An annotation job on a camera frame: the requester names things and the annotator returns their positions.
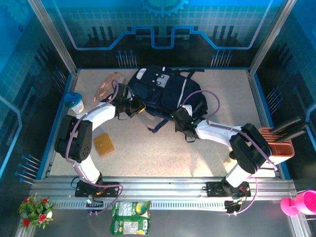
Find orange file rack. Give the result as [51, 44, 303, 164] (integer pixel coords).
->
[259, 127, 296, 163]

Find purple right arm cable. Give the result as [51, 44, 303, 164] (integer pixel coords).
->
[182, 90, 278, 217]

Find artificial plant red flowers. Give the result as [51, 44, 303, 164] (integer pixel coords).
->
[19, 196, 59, 233]

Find aluminium mounting rail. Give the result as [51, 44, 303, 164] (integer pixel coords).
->
[29, 175, 297, 211]

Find navy blue backpack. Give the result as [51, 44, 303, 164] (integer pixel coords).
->
[127, 65, 208, 134]

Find black cable connector block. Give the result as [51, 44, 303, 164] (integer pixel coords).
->
[85, 197, 104, 215]
[224, 199, 244, 217]

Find green snack bag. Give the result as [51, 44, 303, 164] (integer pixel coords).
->
[110, 200, 151, 236]

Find pink goblet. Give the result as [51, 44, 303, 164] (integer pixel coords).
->
[280, 190, 316, 217]

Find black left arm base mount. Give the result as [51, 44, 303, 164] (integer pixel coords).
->
[75, 181, 120, 198]

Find white cup blue lid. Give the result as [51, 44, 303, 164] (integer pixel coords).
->
[64, 92, 84, 114]

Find pink pencil case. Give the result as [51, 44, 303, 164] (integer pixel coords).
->
[93, 72, 125, 102]

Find aluminium frame post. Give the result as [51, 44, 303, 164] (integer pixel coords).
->
[248, 0, 297, 73]
[26, 0, 79, 77]

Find yellow wallet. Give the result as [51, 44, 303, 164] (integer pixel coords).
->
[93, 133, 115, 157]

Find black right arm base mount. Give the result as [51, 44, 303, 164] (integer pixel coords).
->
[206, 181, 251, 198]

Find black folder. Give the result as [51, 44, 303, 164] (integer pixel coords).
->
[270, 117, 303, 135]
[274, 124, 309, 144]

